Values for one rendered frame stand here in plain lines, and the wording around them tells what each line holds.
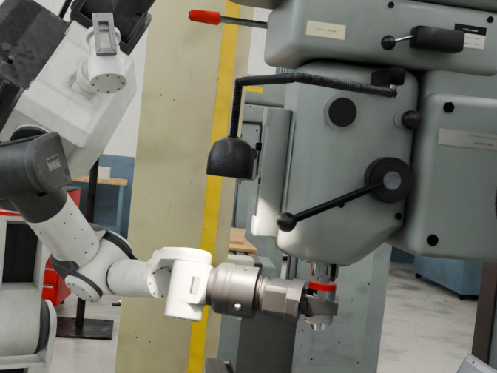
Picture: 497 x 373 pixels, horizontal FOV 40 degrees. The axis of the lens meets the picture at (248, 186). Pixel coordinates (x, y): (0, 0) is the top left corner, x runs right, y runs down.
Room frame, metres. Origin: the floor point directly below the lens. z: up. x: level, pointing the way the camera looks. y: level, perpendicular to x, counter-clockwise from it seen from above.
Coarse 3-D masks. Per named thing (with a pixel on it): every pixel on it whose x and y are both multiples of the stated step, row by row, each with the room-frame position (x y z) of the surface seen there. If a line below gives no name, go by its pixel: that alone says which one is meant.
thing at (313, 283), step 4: (312, 280) 1.16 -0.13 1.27; (316, 280) 1.17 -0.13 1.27; (308, 284) 1.16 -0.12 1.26; (312, 284) 1.15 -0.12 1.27; (316, 284) 1.14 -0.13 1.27; (320, 284) 1.14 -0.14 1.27; (324, 284) 1.14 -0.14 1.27; (328, 284) 1.15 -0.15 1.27; (332, 284) 1.15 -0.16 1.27; (336, 284) 1.16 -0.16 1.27; (312, 288) 1.15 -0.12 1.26; (316, 288) 1.14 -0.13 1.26; (320, 288) 1.14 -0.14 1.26; (324, 288) 1.14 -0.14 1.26; (328, 288) 1.14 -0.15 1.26; (332, 288) 1.14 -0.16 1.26; (336, 288) 1.15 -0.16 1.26
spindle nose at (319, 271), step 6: (312, 264) 1.15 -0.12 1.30; (312, 270) 1.15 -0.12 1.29; (318, 270) 1.14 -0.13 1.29; (324, 270) 1.14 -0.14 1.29; (330, 270) 1.14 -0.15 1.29; (336, 270) 1.14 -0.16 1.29; (318, 276) 1.14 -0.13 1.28; (324, 276) 1.14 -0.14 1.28; (330, 276) 1.14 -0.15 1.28; (336, 276) 1.15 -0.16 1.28
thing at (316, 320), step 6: (312, 294) 1.15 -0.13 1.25; (318, 294) 1.14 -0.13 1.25; (324, 294) 1.14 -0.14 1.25; (330, 294) 1.14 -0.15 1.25; (306, 318) 1.15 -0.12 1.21; (312, 318) 1.14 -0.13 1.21; (318, 318) 1.14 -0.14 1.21; (324, 318) 1.14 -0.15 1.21; (330, 318) 1.15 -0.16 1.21; (318, 324) 1.14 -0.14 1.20; (324, 324) 1.14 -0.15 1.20; (330, 324) 1.15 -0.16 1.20
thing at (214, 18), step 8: (192, 16) 1.21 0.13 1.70; (200, 16) 1.21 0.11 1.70; (208, 16) 1.21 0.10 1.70; (216, 16) 1.21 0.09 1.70; (224, 16) 1.22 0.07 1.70; (216, 24) 1.22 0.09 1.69; (240, 24) 1.23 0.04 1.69; (248, 24) 1.23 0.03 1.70; (256, 24) 1.23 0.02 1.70; (264, 24) 1.23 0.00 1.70
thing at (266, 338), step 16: (240, 320) 1.46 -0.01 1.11; (256, 320) 1.46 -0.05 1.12; (272, 320) 1.46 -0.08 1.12; (288, 320) 1.46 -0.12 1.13; (240, 336) 1.46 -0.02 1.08; (256, 336) 1.46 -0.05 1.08; (272, 336) 1.46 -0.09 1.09; (288, 336) 1.46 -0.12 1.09; (240, 352) 1.46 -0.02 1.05; (256, 352) 1.46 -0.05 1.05; (272, 352) 1.46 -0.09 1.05; (288, 352) 1.46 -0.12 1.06; (240, 368) 1.46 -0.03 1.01; (256, 368) 1.46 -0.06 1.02; (272, 368) 1.46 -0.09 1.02; (288, 368) 1.46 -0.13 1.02
